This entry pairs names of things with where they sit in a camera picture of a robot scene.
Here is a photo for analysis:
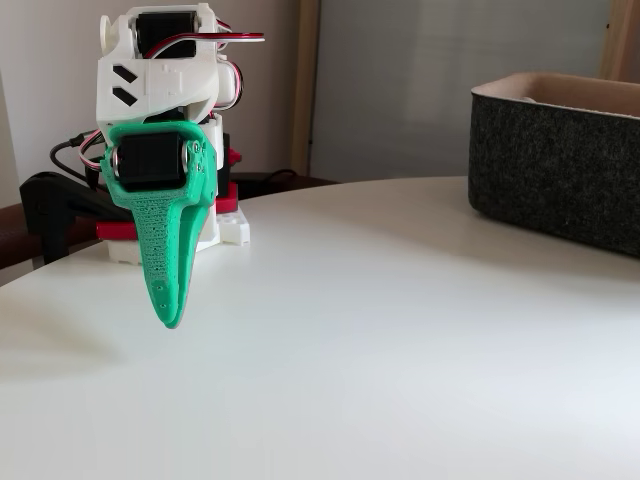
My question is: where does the dark grey felt container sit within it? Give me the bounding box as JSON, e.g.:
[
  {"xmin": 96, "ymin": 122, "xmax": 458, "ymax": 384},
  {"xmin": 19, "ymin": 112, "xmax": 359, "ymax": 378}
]
[{"xmin": 468, "ymin": 71, "xmax": 640, "ymax": 260}]

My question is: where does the black red table clamp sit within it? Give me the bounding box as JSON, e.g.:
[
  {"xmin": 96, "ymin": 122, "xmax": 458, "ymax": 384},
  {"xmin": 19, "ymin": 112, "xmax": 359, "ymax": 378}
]
[
  {"xmin": 18, "ymin": 171, "xmax": 142, "ymax": 266},
  {"xmin": 215, "ymin": 131, "xmax": 243, "ymax": 214}
]

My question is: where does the black cable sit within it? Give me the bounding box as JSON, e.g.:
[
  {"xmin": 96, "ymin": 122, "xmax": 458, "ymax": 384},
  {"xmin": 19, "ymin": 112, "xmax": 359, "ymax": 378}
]
[
  {"xmin": 238, "ymin": 168, "xmax": 301, "ymax": 187},
  {"xmin": 48, "ymin": 130, "xmax": 104, "ymax": 189}
]

